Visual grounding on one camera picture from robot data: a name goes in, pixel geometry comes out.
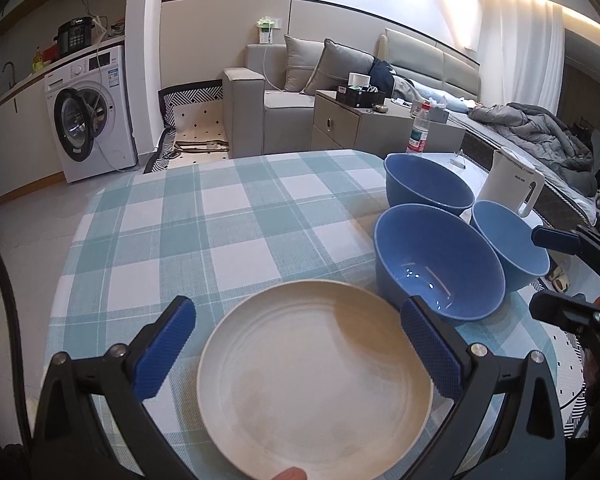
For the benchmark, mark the grey sofa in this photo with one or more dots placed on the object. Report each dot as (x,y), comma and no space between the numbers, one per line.
(260,117)

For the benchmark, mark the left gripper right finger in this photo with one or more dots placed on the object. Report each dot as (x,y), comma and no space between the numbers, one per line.
(526,441)

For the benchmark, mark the black pressure cooker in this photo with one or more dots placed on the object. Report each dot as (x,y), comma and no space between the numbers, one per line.
(74,36)

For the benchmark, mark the white electric kettle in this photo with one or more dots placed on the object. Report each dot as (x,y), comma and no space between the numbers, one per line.
(512,182)

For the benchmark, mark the grey cushion front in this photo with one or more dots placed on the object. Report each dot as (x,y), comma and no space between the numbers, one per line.
(337,61)

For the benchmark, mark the plastic water bottle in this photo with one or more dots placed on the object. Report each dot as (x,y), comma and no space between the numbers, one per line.
(418,137)

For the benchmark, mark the lower kitchen cabinets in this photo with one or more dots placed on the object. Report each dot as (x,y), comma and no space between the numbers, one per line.
(28,154)

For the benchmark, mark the large cream plate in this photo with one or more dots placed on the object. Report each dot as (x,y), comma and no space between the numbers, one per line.
(317,375)

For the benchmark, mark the white washing machine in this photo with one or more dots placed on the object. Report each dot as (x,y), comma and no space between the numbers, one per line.
(89,114)

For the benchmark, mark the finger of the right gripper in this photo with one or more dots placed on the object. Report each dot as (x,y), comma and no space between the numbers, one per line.
(582,242)
(571,314)

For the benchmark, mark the yellow oil bottle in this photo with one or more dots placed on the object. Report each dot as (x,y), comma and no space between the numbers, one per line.
(38,61)

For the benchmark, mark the blue bowl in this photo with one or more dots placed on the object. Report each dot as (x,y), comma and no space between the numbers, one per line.
(428,252)
(510,237)
(412,179)

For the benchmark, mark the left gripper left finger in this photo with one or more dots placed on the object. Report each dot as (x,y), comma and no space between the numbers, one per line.
(69,441)

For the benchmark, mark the grey blanket on bed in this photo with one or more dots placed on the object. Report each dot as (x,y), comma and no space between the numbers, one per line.
(545,137)

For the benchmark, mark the beige cushion back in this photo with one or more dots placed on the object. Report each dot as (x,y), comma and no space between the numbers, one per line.
(302,58)

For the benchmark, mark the black tissue box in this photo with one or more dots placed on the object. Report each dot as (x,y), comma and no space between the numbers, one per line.
(359,92)

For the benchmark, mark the patterned folded playpen mat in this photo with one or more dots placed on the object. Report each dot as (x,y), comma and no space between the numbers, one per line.
(193,131)

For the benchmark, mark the person's left hand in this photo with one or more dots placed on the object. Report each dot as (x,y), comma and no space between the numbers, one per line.
(292,473)

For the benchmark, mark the black kitchen faucet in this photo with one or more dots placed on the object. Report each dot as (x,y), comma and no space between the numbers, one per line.
(9,68)

